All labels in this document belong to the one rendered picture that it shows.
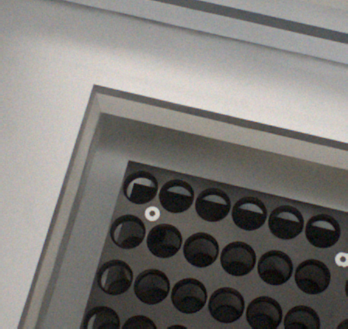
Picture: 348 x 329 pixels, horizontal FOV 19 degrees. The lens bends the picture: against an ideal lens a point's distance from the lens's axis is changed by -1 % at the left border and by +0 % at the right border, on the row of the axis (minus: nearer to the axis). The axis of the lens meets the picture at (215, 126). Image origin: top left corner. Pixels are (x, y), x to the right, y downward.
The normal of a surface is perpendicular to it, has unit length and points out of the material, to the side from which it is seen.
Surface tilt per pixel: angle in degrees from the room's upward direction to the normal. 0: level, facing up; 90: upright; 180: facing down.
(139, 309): 0
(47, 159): 0
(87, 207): 0
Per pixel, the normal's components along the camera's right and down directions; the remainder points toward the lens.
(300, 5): -0.24, 0.91
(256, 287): 0.00, -0.35
